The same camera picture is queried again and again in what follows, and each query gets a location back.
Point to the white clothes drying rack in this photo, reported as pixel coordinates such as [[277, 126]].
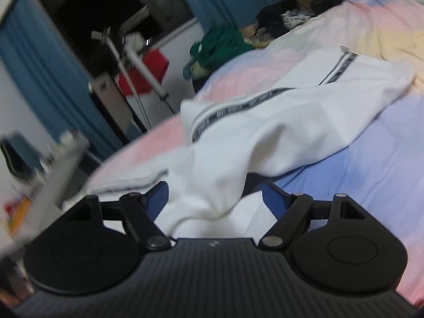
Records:
[[150, 78]]

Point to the red cloth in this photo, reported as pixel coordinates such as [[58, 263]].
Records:
[[159, 61]]

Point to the white desk with drawers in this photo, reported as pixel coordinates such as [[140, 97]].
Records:
[[56, 179]]

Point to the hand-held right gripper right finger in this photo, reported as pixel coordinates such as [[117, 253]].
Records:
[[273, 200]]

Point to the green garment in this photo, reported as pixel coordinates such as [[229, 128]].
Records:
[[218, 43]]

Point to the white garment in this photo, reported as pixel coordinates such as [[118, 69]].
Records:
[[265, 132]]

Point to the blue chair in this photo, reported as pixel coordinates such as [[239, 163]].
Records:
[[20, 152]]

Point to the yellow cloth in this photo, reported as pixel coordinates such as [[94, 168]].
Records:
[[198, 69]]

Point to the small desk clutter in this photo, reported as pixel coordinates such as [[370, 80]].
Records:
[[69, 139]]

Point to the pastel blanket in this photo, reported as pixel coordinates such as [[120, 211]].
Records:
[[364, 159]]

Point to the beige panel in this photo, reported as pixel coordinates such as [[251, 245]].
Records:
[[109, 99]]

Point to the orange object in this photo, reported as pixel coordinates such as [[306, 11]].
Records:
[[16, 212]]

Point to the dark window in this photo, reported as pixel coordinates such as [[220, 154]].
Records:
[[86, 10]]

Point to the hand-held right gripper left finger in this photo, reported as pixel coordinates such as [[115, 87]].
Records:
[[159, 196]]

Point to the pile of dark clothes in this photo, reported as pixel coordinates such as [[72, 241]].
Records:
[[271, 20]]

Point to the brown cloth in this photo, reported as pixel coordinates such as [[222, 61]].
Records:
[[255, 34]]

